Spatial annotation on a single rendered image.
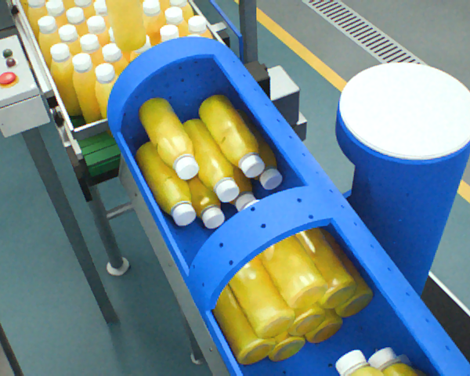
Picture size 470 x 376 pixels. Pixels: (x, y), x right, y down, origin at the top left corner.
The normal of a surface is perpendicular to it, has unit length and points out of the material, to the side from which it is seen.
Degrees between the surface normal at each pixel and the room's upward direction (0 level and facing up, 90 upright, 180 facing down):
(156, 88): 90
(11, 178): 0
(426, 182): 90
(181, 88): 90
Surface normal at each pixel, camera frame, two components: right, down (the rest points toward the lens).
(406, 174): -0.16, 0.76
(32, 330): -0.05, -0.64
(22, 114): 0.43, 0.68
